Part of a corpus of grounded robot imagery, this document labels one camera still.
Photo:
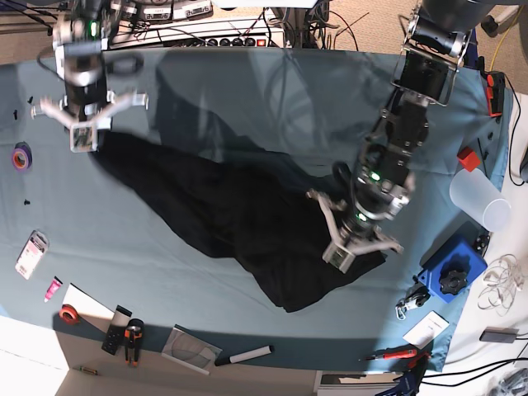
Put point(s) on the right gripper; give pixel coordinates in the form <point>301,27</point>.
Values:
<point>81,104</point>

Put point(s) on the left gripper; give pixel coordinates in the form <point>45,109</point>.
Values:
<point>356,231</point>

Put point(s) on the black t-shirt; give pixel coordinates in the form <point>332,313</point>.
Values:
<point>232,211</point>

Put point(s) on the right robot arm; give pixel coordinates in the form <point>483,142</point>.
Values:
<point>79,42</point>

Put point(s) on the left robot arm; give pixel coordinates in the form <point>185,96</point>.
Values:
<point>436,40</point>

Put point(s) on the purple tape roll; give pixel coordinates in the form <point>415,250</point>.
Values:
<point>22,157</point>

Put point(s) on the metal pulley carabiner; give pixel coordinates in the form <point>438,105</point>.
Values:
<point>415,298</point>

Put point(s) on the blue block with knob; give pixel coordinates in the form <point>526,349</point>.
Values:
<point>452,269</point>

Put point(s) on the translucent plastic cup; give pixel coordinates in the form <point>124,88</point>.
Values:
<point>474,194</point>

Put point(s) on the white card box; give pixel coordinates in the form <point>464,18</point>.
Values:
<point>426,330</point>

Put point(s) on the red cube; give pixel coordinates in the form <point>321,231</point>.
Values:
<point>468,159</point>

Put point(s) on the orange screwdriver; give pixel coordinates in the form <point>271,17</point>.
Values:
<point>392,355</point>

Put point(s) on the pink white blister pack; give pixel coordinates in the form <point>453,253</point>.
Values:
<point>30,256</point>

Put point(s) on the white black marker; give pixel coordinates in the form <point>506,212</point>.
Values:
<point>245,356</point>

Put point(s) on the pink small tube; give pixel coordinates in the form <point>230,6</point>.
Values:
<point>54,286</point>

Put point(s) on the power strip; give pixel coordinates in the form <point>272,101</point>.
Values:
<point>224,41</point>

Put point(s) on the grey adapter box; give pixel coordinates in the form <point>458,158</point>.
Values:
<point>494,335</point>

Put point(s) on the orange black clamp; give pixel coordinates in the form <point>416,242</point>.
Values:
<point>495,86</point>

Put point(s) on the grey patterned booklet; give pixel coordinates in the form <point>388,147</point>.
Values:
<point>190,352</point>

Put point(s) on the orange tape roll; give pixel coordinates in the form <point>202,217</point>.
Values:
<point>69,315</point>

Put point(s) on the orange black pliers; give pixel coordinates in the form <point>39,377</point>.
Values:
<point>134,332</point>

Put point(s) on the black white remote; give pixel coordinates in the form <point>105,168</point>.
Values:
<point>116,331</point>

